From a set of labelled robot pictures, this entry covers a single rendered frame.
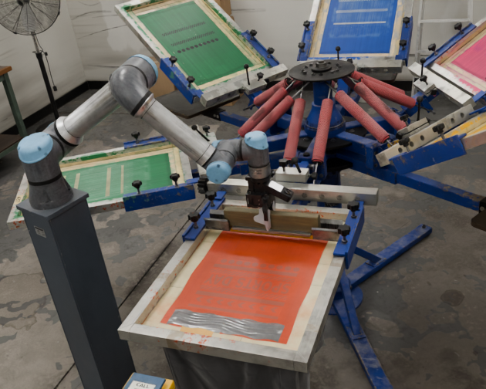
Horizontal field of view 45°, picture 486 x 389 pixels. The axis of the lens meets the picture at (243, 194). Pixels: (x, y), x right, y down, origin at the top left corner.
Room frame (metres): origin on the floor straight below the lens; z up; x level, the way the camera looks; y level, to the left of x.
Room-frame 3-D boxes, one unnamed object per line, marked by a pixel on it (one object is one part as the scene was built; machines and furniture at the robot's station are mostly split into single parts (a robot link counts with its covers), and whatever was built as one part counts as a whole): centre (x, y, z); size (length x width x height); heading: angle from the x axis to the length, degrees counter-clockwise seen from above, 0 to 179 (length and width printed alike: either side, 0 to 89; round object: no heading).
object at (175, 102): (3.12, -0.04, 0.91); 1.34 x 0.40 x 0.08; 36
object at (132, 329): (1.61, 0.00, 0.97); 0.79 x 0.58 x 0.04; 156
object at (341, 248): (1.72, -0.35, 0.98); 0.30 x 0.05 x 0.07; 156
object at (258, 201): (1.82, -0.06, 1.15); 0.09 x 0.08 x 0.12; 66
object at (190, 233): (1.95, 0.16, 0.98); 0.30 x 0.05 x 0.07; 156
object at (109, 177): (2.48, 0.47, 1.05); 1.08 x 0.61 x 0.23; 96
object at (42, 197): (1.88, 0.68, 1.25); 0.15 x 0.15 x 0.10
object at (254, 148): (1.82, -0.07, 1.31); 0.09 x 0.08 x 0.11; 76
